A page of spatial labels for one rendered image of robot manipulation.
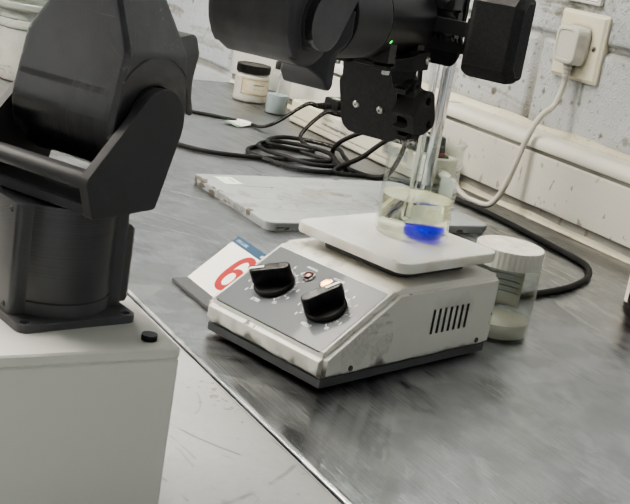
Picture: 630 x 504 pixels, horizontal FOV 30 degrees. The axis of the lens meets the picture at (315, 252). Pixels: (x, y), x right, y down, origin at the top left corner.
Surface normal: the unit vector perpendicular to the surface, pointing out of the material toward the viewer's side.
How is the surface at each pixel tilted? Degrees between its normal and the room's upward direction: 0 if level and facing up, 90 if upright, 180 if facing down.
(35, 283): 90
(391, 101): 112
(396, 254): 0
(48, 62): 78
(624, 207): 90
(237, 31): 118
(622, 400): 0
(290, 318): 30
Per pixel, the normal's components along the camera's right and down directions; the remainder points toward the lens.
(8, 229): -0.77, 0.05
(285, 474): 0.16, -0.95
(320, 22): 0.83, 0.28
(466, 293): 0.69, 0.30
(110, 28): -0.49, -0.05
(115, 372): 0.48, 0.31
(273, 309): -0.21, -0.78
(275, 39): -0.55, 0.59
